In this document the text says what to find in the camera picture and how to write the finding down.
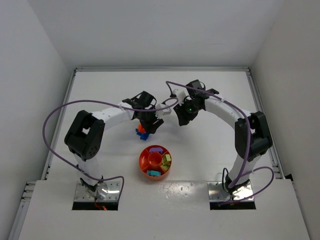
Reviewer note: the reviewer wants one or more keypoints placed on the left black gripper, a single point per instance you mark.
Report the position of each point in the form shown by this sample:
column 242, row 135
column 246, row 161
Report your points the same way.
column 152, row 125

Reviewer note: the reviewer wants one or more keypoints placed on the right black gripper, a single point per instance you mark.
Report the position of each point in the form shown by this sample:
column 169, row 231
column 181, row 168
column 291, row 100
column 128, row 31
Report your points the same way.
column 185, row 119

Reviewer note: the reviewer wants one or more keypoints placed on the blue rounded lego brick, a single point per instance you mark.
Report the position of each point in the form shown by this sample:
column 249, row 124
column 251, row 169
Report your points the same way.
column 144, row 136

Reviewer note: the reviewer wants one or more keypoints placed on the purple rounded lego brick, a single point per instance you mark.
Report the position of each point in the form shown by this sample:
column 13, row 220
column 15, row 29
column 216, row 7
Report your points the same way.
column 156, row 150

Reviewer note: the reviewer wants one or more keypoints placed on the yellow-green lego brick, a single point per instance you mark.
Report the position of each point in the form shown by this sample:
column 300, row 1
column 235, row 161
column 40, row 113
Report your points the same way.
column 166, row 166
column 166, row 158

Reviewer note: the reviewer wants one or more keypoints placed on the orange round divided container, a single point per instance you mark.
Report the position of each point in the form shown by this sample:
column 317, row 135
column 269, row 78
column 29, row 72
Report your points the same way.
column 152, row 162

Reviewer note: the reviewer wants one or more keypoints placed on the teal 2x4 lego brick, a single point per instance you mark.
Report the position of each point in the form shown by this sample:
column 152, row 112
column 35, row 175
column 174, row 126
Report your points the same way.
column 150, row 172

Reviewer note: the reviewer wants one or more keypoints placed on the small teal lego brick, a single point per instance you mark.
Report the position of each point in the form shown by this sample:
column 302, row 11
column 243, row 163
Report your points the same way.
column 157, row 173

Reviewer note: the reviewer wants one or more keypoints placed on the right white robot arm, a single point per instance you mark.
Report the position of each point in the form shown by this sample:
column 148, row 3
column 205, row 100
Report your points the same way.
column 252, row 137

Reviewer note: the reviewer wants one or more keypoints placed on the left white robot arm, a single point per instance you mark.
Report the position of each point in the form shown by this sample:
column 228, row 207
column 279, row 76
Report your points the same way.
column 85, row 134

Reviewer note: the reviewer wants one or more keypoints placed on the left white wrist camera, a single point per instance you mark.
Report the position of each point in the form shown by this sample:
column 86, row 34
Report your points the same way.
column 163, row 110

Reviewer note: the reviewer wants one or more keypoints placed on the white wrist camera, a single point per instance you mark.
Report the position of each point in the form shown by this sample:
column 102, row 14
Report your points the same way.
column 163, row 110
column 180, row 94

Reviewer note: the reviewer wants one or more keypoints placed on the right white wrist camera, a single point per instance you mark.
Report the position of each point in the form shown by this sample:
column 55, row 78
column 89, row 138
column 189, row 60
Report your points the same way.
column 180, row 94

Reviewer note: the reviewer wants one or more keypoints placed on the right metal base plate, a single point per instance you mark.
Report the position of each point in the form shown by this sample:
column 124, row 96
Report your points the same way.
column 217, row 193

